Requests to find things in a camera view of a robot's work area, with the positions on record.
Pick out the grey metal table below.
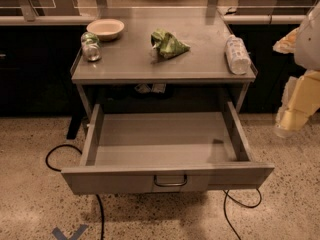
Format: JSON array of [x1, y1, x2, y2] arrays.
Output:
[[72, 6, 256, 116]]

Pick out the black cable right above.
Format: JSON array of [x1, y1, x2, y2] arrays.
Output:
[[222, 188, 263, 240]]

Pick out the black cable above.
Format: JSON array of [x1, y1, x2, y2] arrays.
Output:
[[222, 188, 263, 240], [45, 144, 106, 240]]

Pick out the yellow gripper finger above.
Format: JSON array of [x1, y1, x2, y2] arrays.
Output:
[[274, 70, 320, 138], [273, 28, 298, 54]]

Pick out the clear plastic water bottle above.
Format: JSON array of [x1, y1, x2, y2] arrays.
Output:
[[225, 35, 251, 75]]

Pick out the beige ceramic bowl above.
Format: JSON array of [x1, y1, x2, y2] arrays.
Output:
[[87, 19, 124, 41]]

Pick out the black cable left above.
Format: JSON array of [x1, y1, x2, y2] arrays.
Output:
[[45, 144, 106, 240]]

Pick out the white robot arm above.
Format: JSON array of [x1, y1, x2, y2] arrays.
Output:
[[273, 3, 320, 138]]

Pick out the green soda can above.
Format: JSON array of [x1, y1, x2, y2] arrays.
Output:
[[81, 32, 101, 62]]

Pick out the grey open drawer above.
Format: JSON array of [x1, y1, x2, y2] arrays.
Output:
[[62, 102, 274, 194]]

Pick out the metal drawer handle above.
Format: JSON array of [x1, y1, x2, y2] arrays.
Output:
[[153, 175, 188, 187]]

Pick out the green jalapeno chip bag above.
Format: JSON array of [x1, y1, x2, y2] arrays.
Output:
[[151, 29, 190, 59]]

